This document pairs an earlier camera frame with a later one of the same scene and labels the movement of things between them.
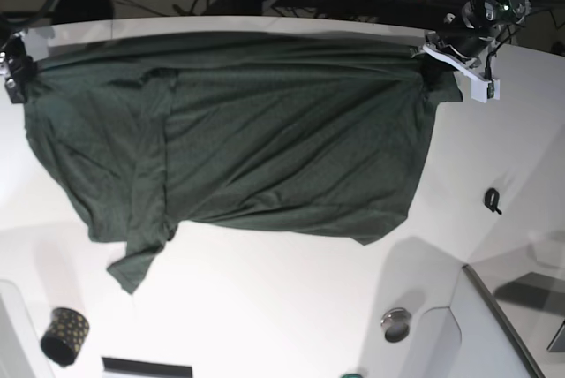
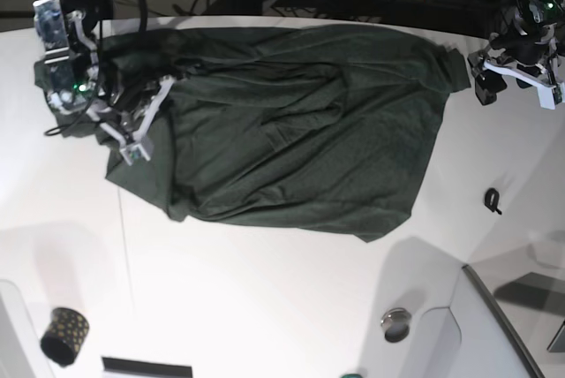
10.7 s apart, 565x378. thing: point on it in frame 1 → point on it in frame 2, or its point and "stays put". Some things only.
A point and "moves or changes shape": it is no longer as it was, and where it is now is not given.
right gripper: (463, 39) → (528, 56)
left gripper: (22, 67) → (131, 111)
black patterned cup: (64, 336) stays put
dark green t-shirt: (316, 133) moves or changes shape
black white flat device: (131, 366) stays put
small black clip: (492, 200) stays put
